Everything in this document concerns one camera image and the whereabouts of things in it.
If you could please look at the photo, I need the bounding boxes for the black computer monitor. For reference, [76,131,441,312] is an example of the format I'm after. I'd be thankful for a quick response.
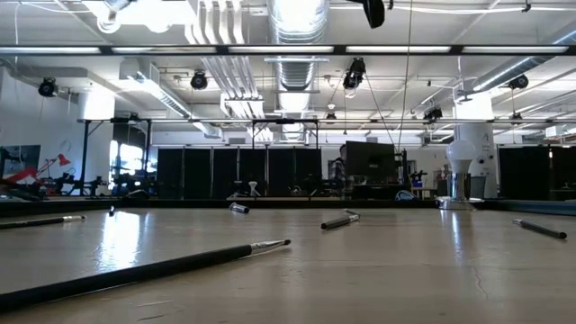
[345,140,398,185]

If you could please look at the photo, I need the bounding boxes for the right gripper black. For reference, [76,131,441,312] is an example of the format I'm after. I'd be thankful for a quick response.
[348,0,387,30]

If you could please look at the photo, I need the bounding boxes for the black table border strip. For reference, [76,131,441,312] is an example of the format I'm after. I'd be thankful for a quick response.
[0,196,576,220]

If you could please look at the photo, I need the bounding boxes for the dark teal mat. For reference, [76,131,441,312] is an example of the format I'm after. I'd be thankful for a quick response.
[483,199,576,217]

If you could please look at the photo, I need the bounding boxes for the wide black partition screen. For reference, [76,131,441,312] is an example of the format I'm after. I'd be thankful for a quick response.
[156,147,323,200]

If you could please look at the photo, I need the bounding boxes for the silver ventilation duct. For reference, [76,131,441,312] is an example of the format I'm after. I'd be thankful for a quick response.
[267,0,329,91]

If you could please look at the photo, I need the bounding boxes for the red desk lamp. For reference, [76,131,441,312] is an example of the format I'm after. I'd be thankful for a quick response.
[43,153,72,177]

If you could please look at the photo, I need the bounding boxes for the dark wall poster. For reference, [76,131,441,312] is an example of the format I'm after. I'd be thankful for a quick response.
[0,144,41,179]

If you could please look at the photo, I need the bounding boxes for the person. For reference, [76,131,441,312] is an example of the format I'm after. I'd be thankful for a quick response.
[329,143,350,199]

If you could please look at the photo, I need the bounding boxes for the white square pillar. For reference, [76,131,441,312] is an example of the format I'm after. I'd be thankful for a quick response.
[77,92,116,122]

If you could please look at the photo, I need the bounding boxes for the black overhead frame beam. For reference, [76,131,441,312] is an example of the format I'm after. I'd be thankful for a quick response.
[0,43,576,57]

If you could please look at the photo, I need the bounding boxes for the black brush silver ferrule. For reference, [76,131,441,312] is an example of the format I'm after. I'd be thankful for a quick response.
[0,214,87,231]

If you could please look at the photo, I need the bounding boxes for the thin hanging cable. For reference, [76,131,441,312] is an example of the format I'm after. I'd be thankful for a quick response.
[397,0,414,152]

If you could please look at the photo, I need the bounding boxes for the black stand frame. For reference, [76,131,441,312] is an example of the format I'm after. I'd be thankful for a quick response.
[76,117,153,197]

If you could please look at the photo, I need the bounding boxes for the long black makeup brush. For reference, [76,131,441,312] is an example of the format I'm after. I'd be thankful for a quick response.
[0,238,293,314]

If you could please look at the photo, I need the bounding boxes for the round metal base plate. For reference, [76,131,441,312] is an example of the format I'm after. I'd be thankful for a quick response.
[435,195,485,212]

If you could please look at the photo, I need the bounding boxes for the white bulb-shaped object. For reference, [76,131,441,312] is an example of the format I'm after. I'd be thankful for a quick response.
[445,139,477,175]

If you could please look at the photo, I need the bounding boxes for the thick black makeup brush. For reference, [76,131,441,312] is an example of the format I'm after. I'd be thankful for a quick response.
[319,209,362,231]

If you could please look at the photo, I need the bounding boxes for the slim grey makeup brush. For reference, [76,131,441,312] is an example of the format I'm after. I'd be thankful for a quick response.
[511,218,568,241]

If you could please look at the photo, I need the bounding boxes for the white round column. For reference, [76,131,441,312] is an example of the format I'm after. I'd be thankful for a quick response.
[454,92,499,199]

